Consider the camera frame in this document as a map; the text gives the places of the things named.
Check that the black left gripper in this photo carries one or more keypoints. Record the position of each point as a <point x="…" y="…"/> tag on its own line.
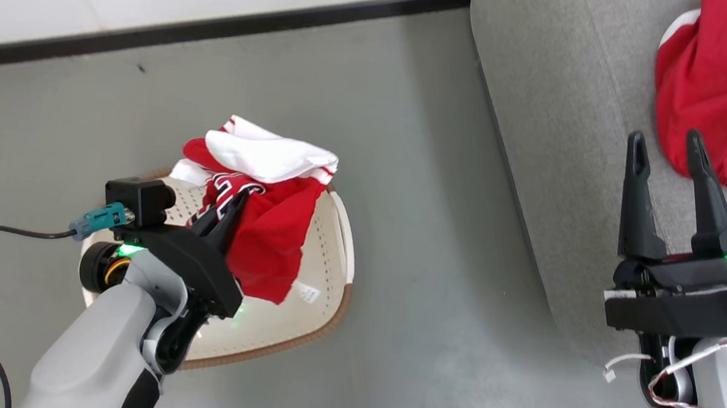
<point x="201" y="268"/>

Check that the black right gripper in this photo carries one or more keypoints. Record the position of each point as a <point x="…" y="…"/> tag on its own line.
<point x="677" y="304"/>

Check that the red and white jersey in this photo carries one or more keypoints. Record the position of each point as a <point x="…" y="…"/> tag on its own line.
<point x="272" y="235"/>

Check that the beige plastic laundry basket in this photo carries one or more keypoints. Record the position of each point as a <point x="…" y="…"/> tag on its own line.
<point x="269" y="329"/>

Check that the grey fabric sofa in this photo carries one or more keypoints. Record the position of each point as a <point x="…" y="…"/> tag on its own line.
<point x="568" y="117"/>

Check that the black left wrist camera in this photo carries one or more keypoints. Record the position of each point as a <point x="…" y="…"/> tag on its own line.
<point x="141" y="197"/>

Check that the black wall baseboard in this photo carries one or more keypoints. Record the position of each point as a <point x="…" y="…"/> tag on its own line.
<point x="220" y="28"/>

